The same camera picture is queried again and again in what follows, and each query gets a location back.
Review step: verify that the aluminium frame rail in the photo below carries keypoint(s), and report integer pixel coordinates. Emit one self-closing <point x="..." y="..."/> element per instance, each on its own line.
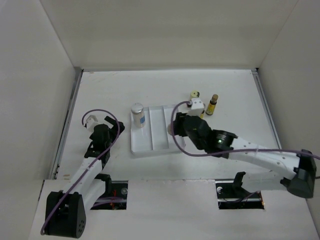
<point x="56" y="161"/>
<point x="266" y="141"/>

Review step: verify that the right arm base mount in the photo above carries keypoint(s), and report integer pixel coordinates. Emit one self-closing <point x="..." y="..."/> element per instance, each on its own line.
<point x="232" y="196"/>

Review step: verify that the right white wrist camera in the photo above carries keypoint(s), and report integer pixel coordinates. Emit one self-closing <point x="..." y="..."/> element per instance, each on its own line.
<point x="197" y="107"/>

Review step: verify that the white three-compartment tray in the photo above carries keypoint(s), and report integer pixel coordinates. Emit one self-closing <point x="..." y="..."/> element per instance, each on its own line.
<point x="153" y="139"/>

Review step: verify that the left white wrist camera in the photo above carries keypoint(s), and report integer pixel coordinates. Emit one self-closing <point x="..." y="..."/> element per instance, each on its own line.
<point x="90" y="123"/>

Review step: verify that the right aluminium frame rail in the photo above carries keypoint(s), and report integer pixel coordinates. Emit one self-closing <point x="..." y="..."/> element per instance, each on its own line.
<point x="266" y="141"/>

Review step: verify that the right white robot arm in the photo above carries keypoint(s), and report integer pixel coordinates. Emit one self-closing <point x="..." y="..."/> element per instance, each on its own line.
<point x="228" y="155"/>

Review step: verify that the left aluminium frame rail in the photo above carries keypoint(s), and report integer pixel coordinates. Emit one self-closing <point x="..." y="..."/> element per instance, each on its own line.
<point x="56" y="161"/>

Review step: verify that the white bottle silver cap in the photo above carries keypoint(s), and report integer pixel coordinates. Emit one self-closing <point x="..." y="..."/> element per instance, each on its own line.
<point x="138" y="114"/>

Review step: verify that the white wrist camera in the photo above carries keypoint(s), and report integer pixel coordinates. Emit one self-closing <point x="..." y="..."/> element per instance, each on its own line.
<point x="197" y="107"/>
<point x="90" y="123"/>

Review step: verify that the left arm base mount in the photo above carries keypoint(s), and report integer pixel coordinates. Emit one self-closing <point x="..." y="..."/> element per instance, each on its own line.
<point x="115" y="195"/>

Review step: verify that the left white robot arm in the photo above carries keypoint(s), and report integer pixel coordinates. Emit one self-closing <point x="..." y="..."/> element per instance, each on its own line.
<point x="66" y="209"/>

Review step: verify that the tall yellow brown-capped bottle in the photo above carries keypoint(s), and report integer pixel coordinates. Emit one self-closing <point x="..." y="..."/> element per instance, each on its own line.
<point x="212" y="105"/>

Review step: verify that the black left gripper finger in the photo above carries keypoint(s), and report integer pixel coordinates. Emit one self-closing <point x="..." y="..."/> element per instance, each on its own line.
<point x="118" y="127"/>
<point x="110" y="121"/>

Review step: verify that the yellow-capped spice jar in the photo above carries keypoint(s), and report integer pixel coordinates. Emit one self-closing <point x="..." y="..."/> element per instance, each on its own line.
<point x="194" y="94"/>

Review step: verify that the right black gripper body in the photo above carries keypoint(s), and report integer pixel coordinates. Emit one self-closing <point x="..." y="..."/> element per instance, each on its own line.
<point x="199" y="146"/>

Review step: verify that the pink-capped spice jar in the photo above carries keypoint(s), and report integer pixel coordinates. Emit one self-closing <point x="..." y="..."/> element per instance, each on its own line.
<point x="169" y="129"/>

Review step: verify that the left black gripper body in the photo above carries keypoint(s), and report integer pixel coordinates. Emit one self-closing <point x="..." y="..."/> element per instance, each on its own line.
<point x="112" y="133"/>

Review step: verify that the small yellow brown-capped bottle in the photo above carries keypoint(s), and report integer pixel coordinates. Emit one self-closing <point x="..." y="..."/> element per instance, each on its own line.
<point x="202" y="114"/>

